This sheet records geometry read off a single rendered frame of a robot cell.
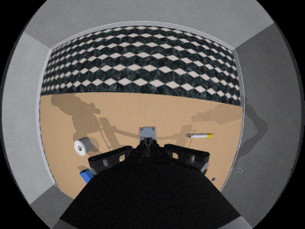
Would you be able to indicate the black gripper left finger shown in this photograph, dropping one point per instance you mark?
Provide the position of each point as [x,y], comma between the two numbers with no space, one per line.
[108,159]

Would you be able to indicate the grey cylinder with central hole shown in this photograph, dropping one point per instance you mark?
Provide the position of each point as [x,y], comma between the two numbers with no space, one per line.
[83,146]

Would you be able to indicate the blue rectangular block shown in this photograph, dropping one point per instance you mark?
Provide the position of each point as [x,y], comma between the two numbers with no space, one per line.
[86,174]

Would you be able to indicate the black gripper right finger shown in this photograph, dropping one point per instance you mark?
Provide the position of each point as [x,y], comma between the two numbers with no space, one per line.
[191,157]

